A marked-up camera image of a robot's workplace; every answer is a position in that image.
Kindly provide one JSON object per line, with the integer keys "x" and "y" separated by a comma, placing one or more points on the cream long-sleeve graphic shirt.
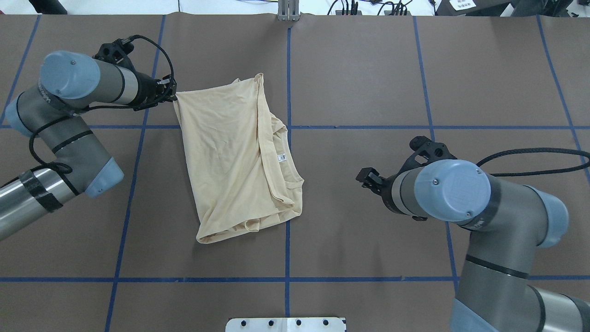
{"x": 241, "y": 171}

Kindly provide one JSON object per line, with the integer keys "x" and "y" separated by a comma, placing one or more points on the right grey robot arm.
{"x": 508, "y": 223}

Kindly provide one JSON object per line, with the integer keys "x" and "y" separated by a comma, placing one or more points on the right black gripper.
{"x": 392, "y": 186}

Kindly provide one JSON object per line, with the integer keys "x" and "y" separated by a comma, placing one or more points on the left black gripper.
{"x": 146, "y": 89}

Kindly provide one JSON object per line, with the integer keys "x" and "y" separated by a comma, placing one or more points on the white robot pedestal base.
{"x": 287, "y": 324}

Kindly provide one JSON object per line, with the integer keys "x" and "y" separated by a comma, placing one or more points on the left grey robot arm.
{"x": 70, "y": 158}

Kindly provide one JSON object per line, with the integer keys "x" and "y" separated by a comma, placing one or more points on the aluminium frame post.
{"x": 288, "y": 10}

